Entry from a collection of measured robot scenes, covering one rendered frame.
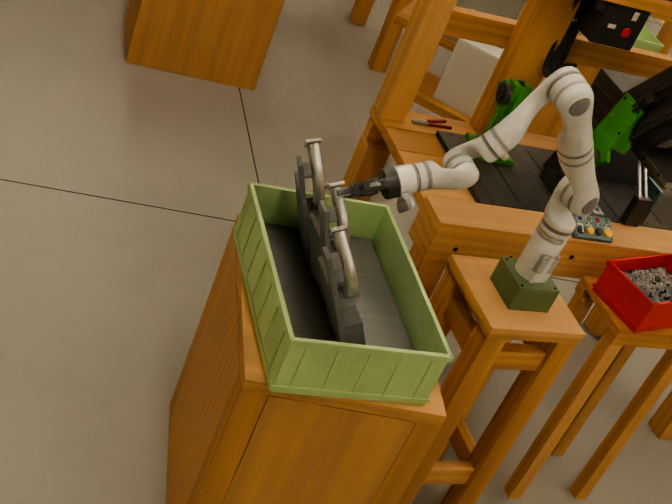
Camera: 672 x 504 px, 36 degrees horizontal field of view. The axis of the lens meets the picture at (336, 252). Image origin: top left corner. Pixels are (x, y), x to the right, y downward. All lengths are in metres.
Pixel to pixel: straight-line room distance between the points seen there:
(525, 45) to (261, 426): 1.70
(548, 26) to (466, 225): 0.82
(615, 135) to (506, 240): 0.55
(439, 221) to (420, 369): 0.72
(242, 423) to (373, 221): 0.74
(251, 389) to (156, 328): 1.29
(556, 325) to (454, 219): 0.44
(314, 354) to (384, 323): 0.36
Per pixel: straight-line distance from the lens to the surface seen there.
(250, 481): 2.72
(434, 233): 3.13
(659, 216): 3.81
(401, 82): 3.52
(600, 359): 3.34
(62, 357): 3.53
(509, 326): 2.92
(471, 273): 3.05
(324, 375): 2.45
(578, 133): 2.60
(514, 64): 3.65
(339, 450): 2.66
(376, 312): 2.72
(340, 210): 2.48
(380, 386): 2.52
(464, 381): 3.01
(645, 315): 3.26
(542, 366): 3.10
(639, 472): 4.20
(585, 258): 3.45
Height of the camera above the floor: 2.41
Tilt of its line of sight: 33 degrees down
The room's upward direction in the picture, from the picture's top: 23 degrees clockwise
